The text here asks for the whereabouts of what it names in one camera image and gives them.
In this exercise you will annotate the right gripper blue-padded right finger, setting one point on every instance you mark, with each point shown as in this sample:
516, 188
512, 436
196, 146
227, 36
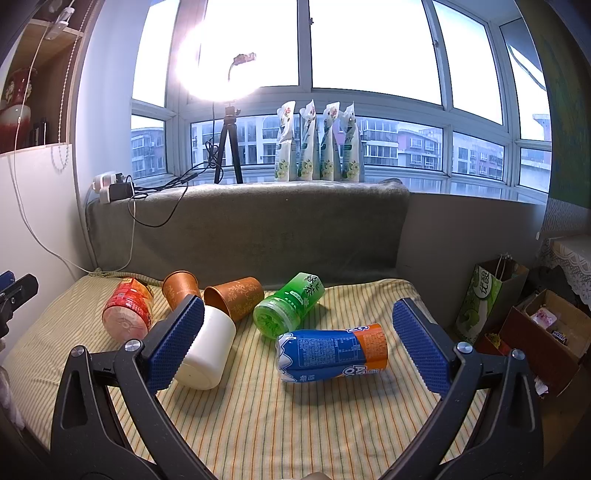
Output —
487, 423

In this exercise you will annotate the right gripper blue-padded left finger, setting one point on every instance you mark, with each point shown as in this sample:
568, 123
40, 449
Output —
107, 422

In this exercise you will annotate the green tea bottle cup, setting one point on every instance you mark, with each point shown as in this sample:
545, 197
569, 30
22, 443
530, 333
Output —
284, 310

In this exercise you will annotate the white plastic cup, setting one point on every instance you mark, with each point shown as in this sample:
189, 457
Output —
204, 362

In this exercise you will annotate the copper cup near jar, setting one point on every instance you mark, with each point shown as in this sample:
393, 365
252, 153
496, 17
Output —
177, 285

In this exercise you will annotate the blue orange bottle cup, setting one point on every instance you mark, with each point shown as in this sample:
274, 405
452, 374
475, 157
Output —
306, 356

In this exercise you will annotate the white cabinet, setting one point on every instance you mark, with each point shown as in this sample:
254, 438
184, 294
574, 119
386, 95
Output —
41, 232

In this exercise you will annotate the red plastic jar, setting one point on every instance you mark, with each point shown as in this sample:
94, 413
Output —
127, 313

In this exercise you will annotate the cardboard box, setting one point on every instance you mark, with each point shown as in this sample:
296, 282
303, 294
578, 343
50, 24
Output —
553, 334

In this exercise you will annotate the white power strip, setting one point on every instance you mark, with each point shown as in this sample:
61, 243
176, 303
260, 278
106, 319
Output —
101, 184

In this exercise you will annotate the green paper shopping bag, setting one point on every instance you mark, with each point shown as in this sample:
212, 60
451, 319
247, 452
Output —
494, 289

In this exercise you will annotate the red white vase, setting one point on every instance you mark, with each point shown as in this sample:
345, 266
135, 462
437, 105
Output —
15, 113

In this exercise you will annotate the lace covered side table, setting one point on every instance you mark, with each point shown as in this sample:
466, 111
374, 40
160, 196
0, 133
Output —
572, 254

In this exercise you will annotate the grey sofa backrest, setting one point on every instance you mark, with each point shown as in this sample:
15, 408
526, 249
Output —
346, 233

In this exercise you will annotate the black tripod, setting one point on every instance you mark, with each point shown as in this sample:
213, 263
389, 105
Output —
228, 146

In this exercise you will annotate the refill pouch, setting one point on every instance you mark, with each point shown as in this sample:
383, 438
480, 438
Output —
329, 151
351, 153
285, 164
308, 168

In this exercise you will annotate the ring light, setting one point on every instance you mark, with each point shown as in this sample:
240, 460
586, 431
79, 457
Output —
210, 66

